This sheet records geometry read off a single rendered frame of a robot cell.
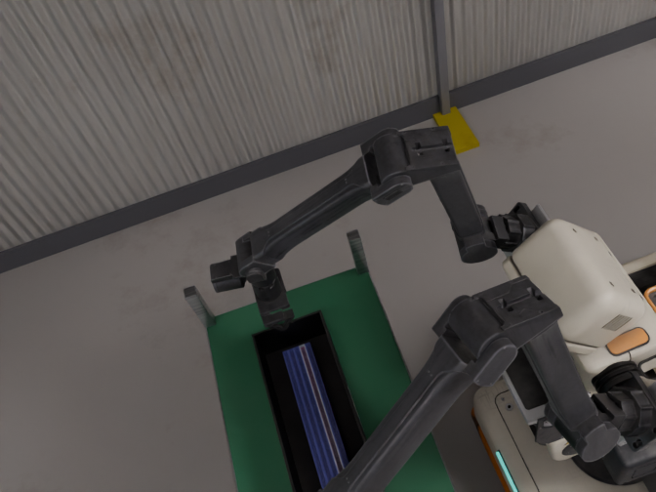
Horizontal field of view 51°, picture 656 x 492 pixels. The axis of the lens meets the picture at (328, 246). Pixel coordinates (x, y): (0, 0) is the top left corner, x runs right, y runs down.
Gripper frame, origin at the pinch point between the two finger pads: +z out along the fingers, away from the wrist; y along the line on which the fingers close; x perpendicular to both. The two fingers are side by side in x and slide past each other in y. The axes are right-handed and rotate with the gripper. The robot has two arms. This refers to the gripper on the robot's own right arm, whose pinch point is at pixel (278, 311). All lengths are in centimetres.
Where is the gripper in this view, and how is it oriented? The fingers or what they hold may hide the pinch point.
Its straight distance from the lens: 156.4
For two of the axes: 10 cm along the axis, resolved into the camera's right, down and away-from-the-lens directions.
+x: 9.4, -3.3, 0.5
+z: 1.7, 5.8, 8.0
